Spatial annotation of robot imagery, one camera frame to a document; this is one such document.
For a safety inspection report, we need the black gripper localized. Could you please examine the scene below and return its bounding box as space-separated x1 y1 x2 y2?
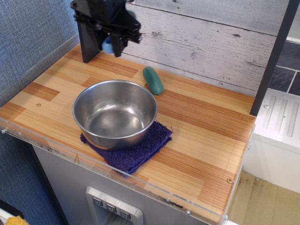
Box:
70 0 142 57

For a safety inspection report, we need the blue and grey spoon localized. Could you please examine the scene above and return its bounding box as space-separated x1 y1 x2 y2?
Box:
102 35 114 54

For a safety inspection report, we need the stainless steel bowl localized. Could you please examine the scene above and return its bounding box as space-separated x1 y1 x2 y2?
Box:
72 80 158 150

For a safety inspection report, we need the green oblong toy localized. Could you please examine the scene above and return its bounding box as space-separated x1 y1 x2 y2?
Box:
142 66 164 95

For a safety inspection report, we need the purple folded cloth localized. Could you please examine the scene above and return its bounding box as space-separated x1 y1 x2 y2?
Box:
80 121 173 174

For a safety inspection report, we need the silver dispenser panel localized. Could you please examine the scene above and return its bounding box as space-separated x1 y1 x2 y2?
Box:
85 186 144 225

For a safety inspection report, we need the white ridged appliance top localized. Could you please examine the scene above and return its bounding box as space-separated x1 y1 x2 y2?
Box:
253 88 300 154

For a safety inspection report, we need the yellow and black object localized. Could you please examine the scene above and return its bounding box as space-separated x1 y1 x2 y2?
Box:
0 209 29 225

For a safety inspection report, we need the clear acrylic edge guard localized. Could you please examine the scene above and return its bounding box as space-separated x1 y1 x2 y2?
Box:
0 115 253 225

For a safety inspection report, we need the dark grey right post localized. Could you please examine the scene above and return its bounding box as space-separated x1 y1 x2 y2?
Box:
250 0 300 116

